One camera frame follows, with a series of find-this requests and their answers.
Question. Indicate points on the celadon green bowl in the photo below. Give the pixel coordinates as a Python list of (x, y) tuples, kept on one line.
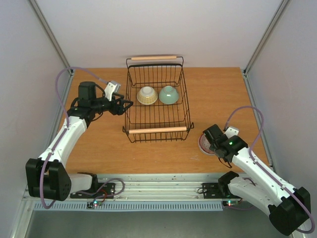
[(168, 95)]

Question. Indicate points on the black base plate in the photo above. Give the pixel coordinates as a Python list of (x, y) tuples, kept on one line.
[(214, 190), (106, 189)]

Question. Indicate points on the black wire dish rack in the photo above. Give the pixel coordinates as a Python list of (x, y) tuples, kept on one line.
[(157, 121)]

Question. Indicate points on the left small circuit board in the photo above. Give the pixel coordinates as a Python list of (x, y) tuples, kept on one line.
[(94, 204)]

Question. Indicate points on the white blue patterned bowl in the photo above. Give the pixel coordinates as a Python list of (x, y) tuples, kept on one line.
[(204, 151)]

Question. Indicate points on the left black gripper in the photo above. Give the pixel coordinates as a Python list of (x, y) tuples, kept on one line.
[(114, 110)]

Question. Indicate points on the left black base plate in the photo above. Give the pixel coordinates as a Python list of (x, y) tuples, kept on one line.
[(106, 189)]

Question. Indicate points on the yellow patterned bowl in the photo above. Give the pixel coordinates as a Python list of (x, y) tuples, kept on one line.
[(147, 95)]

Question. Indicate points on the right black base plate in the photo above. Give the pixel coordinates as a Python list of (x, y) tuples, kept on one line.
[(214, 190)]

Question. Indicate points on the right small circuit board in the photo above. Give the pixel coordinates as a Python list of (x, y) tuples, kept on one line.
[(230, 203)]

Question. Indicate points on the small circuit board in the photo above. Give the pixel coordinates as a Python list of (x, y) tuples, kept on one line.
[(230, 203), (94, 204)]

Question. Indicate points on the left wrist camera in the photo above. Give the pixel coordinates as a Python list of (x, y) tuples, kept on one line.
[(111, 88)]

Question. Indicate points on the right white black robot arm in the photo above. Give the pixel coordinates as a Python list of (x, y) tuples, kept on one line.
[(286, 206)]

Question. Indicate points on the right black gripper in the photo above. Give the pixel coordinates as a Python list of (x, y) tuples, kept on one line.
[(211, 135)]

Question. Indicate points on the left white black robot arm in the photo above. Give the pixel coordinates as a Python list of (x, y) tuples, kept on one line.
[(46, 176)]

